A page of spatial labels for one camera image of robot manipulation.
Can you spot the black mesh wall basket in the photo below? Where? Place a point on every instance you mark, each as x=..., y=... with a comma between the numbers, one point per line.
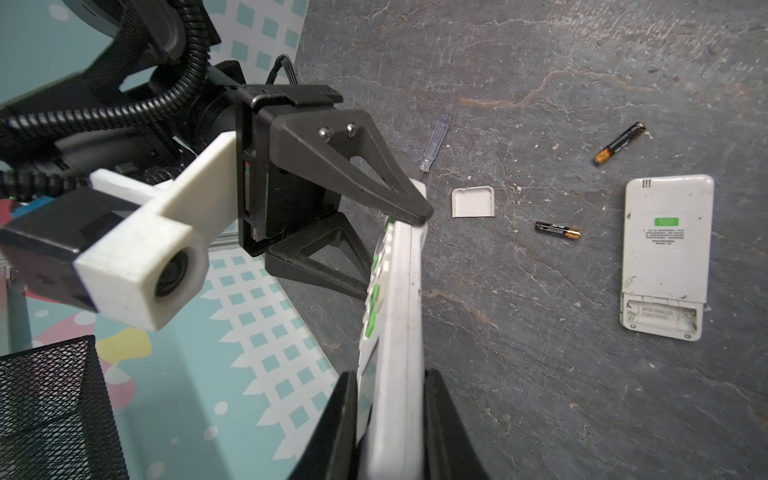
x=56, y=417

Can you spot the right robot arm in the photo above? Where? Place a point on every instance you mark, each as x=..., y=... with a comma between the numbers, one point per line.
x=147, y=108

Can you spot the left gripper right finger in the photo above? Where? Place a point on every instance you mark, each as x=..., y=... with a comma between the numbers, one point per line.
x=448, y=452

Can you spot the white battery cover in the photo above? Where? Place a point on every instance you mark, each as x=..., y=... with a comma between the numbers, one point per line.
x=473, y=202

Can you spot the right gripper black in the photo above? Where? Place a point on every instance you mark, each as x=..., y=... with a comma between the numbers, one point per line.
x=289, y=146

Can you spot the white remote control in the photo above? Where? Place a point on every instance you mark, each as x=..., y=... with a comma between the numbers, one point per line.
x=666, y=255
x=390, y=372

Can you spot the clear handle screwdriver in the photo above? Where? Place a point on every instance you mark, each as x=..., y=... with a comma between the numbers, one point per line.
x=433, y=146

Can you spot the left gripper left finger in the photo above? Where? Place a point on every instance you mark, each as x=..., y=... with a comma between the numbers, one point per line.
x=331, y=452

